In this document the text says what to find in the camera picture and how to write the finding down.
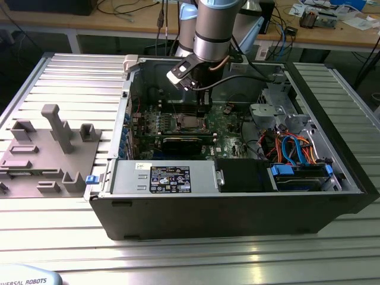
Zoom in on silver drive cage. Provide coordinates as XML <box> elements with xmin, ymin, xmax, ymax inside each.
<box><xmin>248</xmin><ymin>72</ymin><xmax>317</xmax><ymax>133</ymax></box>

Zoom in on wire locking lever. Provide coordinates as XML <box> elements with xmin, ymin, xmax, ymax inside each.
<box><xmin>170</xmin><ymin>100</ymin><xmax>181</xmax><ymax>121</ymax></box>

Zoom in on black bay cover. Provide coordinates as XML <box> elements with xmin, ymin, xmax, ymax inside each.
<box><xmin>215</xmin><ymin>159</ymin><xmax>271</xmax><ymax>193</ymax></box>

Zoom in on grey power supply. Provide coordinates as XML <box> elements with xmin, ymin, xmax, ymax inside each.
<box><xmin>111</xmin><ymin>160</ymin><xmax>219</xmax><ymax>195</ymax></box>

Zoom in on grey electronic module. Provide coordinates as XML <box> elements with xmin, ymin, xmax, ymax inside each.
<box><xmin>314</xmin><ymin>13</ymin><xmax>338</xmax><ymax>30</ymax></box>

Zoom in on CPU socket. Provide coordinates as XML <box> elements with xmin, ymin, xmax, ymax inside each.
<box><xmin>175</xmin><ymin>112</ymin><xmax>210</xmax><ymax>134</ymax></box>

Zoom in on hard disk in blue carrier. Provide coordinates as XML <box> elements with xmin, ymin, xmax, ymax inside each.
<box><xmin>267</xmin><ymin>163</ymin><xmax>333</xmax><ymax>192</ymax></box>

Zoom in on grey parts rack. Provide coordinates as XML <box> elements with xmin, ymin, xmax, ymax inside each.
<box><xmin>0</xmin><ymin>103</ymin><xmax>103</xmax><ymax>199</ymax></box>

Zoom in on black upright box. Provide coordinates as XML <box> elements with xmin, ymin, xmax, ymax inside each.
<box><xmin>262</xmin><ymin>0</ymin><xmax>276</xmax><ymax>34</ymax></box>

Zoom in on silver CPU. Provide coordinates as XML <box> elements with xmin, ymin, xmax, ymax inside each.
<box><xmin>181</xmin><ymin>115</ymin><xmax>202</xmax><ymax>127</ymax></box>

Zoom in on grey case handle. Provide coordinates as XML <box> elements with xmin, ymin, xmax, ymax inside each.
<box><xmin>122</xmin><ymin>54</ymin><xmax>140</xmax><ymax>73</ymax></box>

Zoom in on blue flat cable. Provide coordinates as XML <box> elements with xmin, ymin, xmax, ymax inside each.
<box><xmin>280</xmin><ymin>135</ymin><xmax>297</xmax><ymax>166</ymax></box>
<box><xmin>292</xmin><ymin>138</ymin><xmax>308</xmax><ymax>166</ymax></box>

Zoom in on orange wire bundle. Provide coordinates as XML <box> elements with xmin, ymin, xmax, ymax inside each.
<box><xmin>265</xmin><ymin>133</ymin><xmax>320</xmax><ymax>164</ymax></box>

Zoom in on copper coil part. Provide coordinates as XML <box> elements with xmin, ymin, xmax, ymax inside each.
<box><xmin>299</xmin><ymin>8</ymin><xmax>316</xmax><ymax>30</ymax></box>

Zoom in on blue cardboard box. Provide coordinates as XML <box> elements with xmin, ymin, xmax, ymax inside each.
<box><xmin>330</xmin><ymin>0</ymin><xmax>368</xmax><ymax>12</ymax></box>

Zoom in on black PC case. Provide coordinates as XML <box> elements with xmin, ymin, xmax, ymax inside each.
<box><xmin>84</xmin><ymin>55</ymin><xmax>380</xmax><ymax>242</ymax></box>

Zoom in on wooden desk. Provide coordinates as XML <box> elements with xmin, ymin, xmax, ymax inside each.
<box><xmin>0</xmin><ymin>0</ymin><xmax>380</xmax><ymax>50</ymax></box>

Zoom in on green motherboard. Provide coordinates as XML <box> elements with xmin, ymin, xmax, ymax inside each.
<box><xmin>132</xmin><ymin>100</ymin><xmax>261</xmax><ymax>163</ymax></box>

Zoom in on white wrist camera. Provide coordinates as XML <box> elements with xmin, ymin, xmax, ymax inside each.
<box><xmin>166</xmin><ymin>55</ymin><xmax>200</xmax><ymax>91</ymax></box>

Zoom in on black desktop computer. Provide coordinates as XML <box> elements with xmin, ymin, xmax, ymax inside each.
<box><xmin>4</xmin><ymin>0</ymin><xmax>99</xmax><ymax>17</ymax></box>

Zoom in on blue expansion slot brackets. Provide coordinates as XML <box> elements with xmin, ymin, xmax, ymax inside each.
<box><xmin>118</xmin><ymin>105</ymin><xmax>133</xmax><ymax>160</ymax></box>

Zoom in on black graphics card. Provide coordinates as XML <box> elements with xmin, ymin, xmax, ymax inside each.
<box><xmin>160</xmin><ymin>135</ymin><xmax>217</xmax><ymax>156</ymax></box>

